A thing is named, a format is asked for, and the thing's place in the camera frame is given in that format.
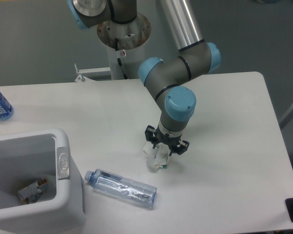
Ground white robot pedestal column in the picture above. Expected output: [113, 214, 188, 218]
[97, 13, 151, 80]

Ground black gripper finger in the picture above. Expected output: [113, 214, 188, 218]
[145, 125, 159, 149]
[168, 140, 189, 156]

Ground white plastic trash can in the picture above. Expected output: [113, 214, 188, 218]
[0, 128, 86, 234]

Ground white paper trash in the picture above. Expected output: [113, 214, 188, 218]
[143, 142, 170, 173]

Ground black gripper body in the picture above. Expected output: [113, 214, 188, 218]
[156, 129, 182, 146]

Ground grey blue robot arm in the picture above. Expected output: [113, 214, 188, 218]
[67, 0, 221, 155]

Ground clear plastic bottle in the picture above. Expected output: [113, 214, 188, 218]
[84, 169, 157, 209]

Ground black cable on pedestal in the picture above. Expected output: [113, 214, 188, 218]
[114, 38, 128, 80]

